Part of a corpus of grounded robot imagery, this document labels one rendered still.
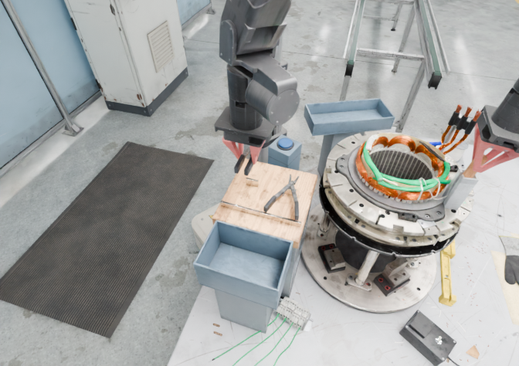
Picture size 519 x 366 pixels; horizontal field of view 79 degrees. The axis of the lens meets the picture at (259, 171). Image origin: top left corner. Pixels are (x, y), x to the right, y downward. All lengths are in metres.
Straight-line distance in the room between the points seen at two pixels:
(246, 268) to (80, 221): 1.68
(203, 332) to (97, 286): 1.15
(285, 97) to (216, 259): 0.41
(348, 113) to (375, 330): 0.63
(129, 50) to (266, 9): 2.32
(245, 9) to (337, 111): 0.68
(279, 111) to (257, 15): 0.12
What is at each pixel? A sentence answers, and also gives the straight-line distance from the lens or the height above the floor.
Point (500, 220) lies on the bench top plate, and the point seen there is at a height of 0.78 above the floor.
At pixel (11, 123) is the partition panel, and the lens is 2.71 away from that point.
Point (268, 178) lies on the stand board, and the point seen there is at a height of 1.07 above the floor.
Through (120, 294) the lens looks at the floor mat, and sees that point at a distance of 1.88.
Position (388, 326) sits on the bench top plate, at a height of 0.78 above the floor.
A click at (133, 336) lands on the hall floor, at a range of 1.78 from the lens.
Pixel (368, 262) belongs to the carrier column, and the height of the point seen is 0.93.
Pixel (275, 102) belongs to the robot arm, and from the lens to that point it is 0.44.
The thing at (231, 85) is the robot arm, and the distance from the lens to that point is 0.50.
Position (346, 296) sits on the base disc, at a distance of 0.90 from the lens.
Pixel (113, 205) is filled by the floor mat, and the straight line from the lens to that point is 2.26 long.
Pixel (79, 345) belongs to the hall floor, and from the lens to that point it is 1.87.
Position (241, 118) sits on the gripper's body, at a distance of 0.53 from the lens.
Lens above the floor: 1.60
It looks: 45 degrees down
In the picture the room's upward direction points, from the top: straight up
